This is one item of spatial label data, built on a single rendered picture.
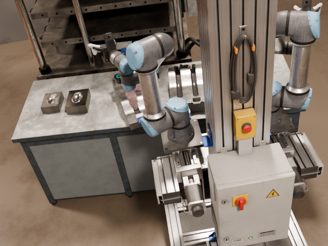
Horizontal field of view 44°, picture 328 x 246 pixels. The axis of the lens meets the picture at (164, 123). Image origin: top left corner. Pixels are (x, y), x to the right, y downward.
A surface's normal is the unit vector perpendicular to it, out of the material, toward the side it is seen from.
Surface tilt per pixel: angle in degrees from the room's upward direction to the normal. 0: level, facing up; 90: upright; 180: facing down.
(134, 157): 90
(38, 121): 0
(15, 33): 90
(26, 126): 0
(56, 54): 0
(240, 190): 90
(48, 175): 90
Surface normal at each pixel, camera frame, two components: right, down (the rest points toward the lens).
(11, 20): 0.12, 0.64
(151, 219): -0.13, -0.75
